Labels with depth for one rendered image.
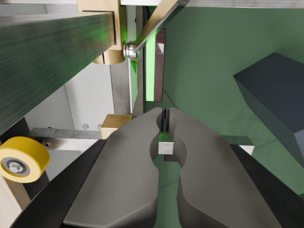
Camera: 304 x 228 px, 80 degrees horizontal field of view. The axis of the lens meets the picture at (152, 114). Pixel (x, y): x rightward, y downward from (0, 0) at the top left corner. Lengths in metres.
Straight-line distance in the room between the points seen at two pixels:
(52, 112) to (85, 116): 0.12
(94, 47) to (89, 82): 0.39
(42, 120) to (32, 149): 0.16
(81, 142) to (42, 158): 0.07
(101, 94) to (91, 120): 0.10
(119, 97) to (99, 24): 0.30
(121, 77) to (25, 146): 0.24
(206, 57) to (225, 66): 0.14
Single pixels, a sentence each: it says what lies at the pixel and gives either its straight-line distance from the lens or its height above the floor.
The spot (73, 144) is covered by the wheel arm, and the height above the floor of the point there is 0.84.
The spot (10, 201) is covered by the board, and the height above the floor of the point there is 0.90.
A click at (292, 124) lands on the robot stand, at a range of 0.81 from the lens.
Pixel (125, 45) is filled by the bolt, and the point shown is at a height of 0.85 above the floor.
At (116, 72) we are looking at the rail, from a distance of 0.45.
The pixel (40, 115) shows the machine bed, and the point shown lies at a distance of 0.50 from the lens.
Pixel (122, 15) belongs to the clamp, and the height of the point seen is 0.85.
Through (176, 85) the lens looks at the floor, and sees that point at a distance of 1.20.
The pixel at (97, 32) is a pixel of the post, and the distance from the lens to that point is 0.18.
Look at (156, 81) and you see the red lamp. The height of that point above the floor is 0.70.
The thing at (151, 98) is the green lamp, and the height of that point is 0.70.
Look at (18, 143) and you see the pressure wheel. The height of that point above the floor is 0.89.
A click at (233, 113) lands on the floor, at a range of 1.38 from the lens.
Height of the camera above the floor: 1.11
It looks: 60 degrees down
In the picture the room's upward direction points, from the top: 176 degrees counter-clockwise
